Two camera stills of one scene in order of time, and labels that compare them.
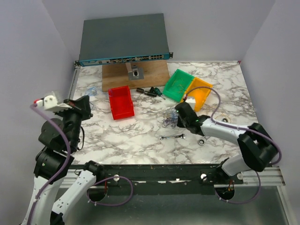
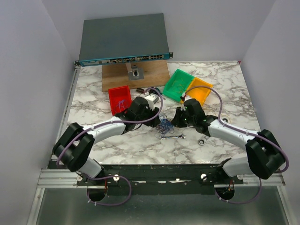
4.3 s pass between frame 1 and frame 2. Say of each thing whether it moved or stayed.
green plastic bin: stayed
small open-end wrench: stayed
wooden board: stayed
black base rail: stayed
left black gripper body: moved
